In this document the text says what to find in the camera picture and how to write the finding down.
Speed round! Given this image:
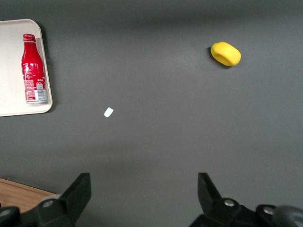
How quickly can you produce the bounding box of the beige plastic tray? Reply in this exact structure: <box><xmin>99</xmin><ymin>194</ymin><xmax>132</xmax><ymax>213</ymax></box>
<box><xmin>0</xmin><ymin>18</ymin><xmax>53</xmax><ymax>117</ymax></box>

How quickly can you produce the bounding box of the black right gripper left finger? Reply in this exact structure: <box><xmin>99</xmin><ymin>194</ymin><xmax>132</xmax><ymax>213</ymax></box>
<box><xmin>35</xmin><ymin>172</ymin><xmax>92</xmax><ymax>227</ymax></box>

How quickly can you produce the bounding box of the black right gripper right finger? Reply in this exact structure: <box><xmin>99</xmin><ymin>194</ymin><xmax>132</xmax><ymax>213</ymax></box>
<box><xmin>189</xmin><ymin>172</ymin><xmax>242</xmax><ymax>227</ymax></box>

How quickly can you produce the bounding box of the red coke bottle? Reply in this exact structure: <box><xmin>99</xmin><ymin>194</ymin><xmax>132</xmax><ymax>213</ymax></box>
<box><xmin>21</xmin><ymin>33</ymin><xmax>48</xmax><ymax>104</ymax></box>

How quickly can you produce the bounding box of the wooden drawer cabinet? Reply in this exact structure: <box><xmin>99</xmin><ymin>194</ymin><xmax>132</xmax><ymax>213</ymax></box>
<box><xmin>0</xmin><ymin>177</ymin><xmax>57</xmax><ymax>213</ymax></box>

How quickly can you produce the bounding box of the yellow sponge lemon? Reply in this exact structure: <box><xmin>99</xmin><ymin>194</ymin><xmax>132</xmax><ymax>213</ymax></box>
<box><xmin>210</xmin><ymin>42</ymin><xmax>241</xmax><ymax>67</ymax></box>

